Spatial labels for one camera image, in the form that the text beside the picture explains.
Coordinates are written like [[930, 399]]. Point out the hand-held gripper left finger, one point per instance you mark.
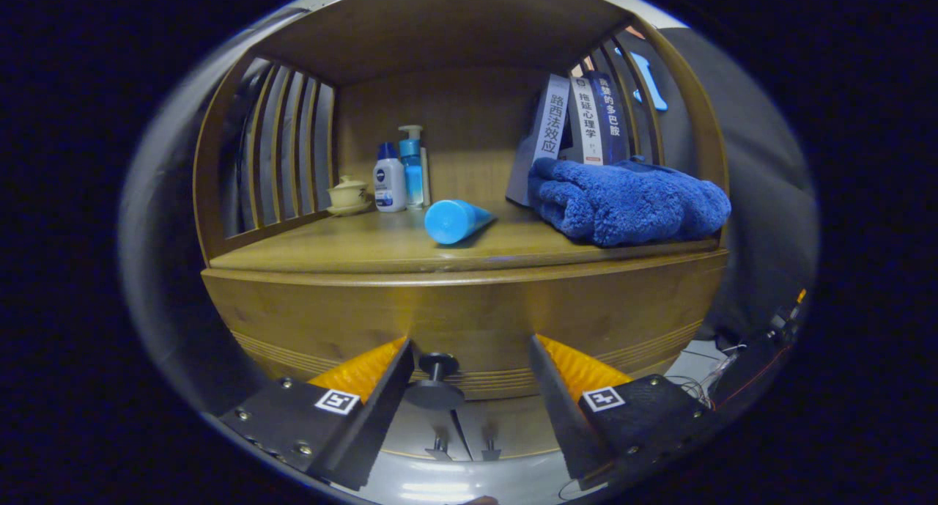
[[374, 421]]

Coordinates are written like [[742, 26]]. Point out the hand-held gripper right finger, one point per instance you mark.
[[564, 421]]

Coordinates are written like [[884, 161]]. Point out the wooden drawer with black knob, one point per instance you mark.
[[476, 322]]

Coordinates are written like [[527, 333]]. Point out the blue and white tube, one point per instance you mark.
[[451, 223]]

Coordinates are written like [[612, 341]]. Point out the wooden cabinet door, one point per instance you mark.
[[513, 424], [418, 432]]

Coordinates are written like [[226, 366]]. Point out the wooden countertop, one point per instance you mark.
[[366, 245]]

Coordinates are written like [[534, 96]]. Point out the wooden cabinet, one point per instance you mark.
[[454, 124]]

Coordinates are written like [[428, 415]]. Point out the cream lidded teacup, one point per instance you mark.
[[349, 197]]

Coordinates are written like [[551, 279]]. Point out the blue folded towel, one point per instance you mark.
[[630, 204]]

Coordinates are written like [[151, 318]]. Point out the white bottle with blue cap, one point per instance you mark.
[[389, 186]]

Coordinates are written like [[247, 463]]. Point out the orange and black clamp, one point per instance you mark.
[[788, 314]]

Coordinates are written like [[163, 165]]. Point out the blue pump bottle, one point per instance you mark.
[[414, 171]]

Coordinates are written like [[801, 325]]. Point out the white spine book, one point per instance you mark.
[[586, 120]]

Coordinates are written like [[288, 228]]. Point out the dark blue book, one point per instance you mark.
[[612, 116]]

